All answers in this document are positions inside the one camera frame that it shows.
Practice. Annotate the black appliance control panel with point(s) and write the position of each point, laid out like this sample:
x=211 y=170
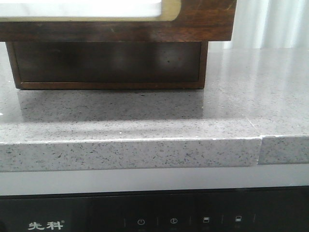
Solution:
x=278 y=209

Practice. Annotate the white drawer handle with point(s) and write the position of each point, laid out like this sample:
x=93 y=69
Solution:
x=80 y=8

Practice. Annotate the dark wooden drawer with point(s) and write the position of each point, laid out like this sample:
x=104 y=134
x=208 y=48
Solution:
x=198 y=20

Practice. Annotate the dark brown wooden drawer cabinet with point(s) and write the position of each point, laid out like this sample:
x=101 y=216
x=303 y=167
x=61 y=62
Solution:
x=108 y=65

